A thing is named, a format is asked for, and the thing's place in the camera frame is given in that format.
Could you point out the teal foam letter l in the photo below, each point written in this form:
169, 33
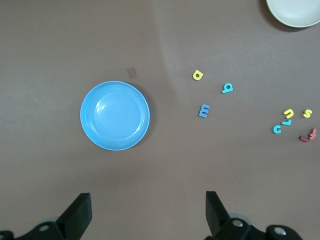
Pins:
286, 122

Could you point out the dark red foam letter l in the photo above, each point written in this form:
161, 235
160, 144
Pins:
304, 139

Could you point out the teal foam letter q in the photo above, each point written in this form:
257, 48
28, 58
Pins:
231, 88

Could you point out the yellow foam letter u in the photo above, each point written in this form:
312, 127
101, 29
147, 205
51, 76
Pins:
292, 113

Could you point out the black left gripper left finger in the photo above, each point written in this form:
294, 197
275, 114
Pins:
77, 215

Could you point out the teal foam letter c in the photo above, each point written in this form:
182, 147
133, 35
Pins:
274, 129

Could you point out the brown tape patch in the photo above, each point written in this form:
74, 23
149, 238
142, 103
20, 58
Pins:
131, 72

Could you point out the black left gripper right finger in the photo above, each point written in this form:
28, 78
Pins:
217, 217

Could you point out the blue plate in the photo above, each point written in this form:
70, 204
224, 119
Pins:
115, 115

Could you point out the red foam letter f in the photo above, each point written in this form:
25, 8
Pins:
312, 133

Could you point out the yellow foam letter s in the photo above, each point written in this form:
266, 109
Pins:
307, 113

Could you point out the blue foam letter m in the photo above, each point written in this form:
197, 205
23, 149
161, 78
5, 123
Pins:
204, 111

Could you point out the yellow foam letter d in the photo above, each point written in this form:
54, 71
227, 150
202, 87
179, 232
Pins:
201, 75

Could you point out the cream plate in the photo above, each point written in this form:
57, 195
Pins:
295, 12

